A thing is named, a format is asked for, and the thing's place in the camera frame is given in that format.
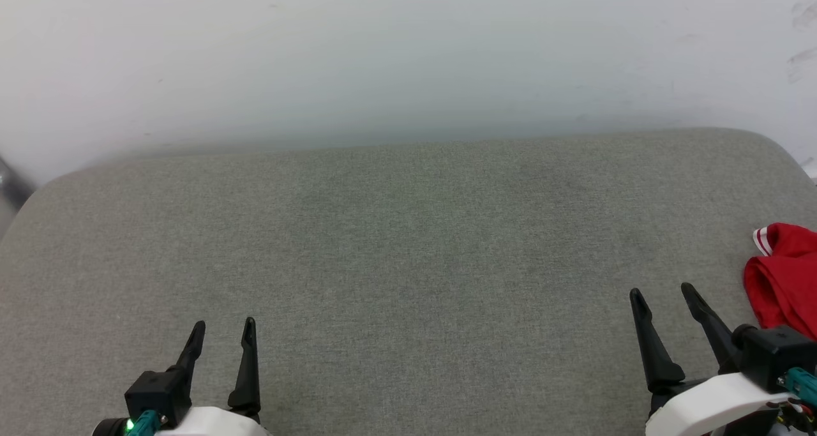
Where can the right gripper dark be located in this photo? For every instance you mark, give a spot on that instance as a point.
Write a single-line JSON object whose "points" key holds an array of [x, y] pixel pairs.
{"points": [[791, 423]]}

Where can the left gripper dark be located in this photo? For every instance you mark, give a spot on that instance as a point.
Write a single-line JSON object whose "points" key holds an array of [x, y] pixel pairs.
{"points": [[113, 428]]}

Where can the red basketball jersey white trim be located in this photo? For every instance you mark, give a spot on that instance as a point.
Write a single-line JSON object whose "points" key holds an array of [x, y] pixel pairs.
{"points": [[788, 283]]}

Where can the grey fabric sofa seat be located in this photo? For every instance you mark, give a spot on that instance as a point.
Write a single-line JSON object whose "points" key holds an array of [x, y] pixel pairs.
{"points": [[408, 283]]}

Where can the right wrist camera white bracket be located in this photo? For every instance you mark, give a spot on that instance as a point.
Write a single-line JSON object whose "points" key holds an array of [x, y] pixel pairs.
{"points": [[772, 353]]}

